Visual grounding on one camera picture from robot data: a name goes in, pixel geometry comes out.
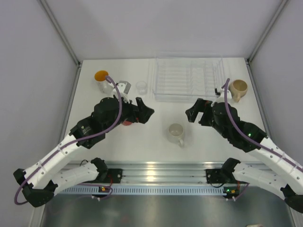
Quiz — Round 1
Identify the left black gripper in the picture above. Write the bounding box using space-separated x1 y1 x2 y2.
104 95 154 133

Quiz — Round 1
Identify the red mug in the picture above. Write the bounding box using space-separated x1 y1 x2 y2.
122 121 132 126

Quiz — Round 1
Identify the white speckled mug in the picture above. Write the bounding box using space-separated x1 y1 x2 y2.
167 123 185 147

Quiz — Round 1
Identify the floral mug orange inside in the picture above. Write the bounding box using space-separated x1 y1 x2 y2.
94 70 114 96

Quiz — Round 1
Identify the beige ceramic mug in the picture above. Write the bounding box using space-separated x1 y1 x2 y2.
229 79 248 103

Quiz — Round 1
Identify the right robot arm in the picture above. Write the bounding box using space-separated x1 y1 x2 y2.
185 98 303 213

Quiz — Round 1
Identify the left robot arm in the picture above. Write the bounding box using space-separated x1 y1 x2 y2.
13 96 154 207

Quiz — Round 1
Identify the clear glass near rack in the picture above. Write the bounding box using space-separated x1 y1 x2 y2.
136 81 147 96

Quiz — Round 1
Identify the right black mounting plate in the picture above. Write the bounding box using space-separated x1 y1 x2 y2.
205 168 237 185

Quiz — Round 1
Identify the black mounting plate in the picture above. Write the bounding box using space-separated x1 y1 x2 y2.
96 168 123 183
205 168 237 185

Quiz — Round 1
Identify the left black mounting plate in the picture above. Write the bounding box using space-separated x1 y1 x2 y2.
96 168 123 183

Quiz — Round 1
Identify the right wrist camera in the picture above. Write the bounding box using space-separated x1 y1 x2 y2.
214 88 222 99

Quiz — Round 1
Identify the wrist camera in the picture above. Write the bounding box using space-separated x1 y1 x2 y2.
117 81 131 95
214 88 222 99

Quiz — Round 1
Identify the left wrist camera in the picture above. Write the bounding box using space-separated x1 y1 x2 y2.
117 81 131 95

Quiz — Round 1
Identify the clear wire dish rack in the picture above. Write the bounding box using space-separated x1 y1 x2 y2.
151 57 225 102

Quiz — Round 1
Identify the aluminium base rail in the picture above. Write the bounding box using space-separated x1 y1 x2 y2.
63 161 263 185

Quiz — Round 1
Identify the perforated cable duct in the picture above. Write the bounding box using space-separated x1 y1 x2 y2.
61 185 236 196

